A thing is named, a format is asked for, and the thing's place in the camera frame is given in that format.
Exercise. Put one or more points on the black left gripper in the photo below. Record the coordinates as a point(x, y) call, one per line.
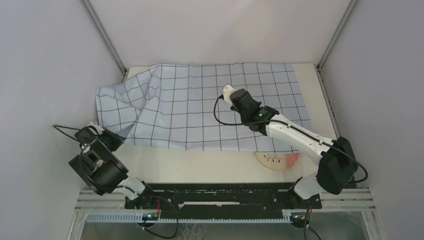
point(117, 140)

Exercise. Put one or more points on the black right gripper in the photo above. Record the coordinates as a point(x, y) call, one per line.
point(259, 104)

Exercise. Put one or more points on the white checked tablecloth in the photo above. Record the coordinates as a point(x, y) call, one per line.
point(177, 106)

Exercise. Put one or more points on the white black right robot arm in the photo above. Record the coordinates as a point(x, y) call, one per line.
point(334, 157)

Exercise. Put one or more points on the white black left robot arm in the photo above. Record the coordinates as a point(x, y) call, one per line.
point(100, 169)

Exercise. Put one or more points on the cream pink branch plate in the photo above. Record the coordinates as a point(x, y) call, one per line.
point(277, 162)

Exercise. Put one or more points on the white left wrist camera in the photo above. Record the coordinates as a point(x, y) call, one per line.
point(95, 127)

